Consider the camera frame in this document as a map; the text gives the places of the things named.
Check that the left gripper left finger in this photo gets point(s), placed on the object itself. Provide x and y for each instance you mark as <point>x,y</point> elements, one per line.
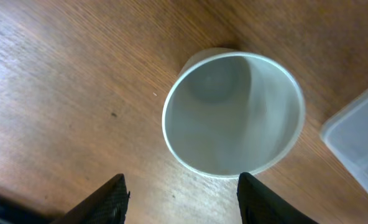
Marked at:
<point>107,205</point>

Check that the clear plastic storage bin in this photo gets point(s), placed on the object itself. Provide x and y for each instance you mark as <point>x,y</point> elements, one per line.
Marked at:
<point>346,136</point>

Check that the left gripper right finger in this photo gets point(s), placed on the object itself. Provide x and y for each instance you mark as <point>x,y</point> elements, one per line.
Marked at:
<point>260,205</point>

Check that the grey cup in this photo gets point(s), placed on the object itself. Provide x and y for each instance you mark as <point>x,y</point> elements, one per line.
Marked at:
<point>231,112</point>

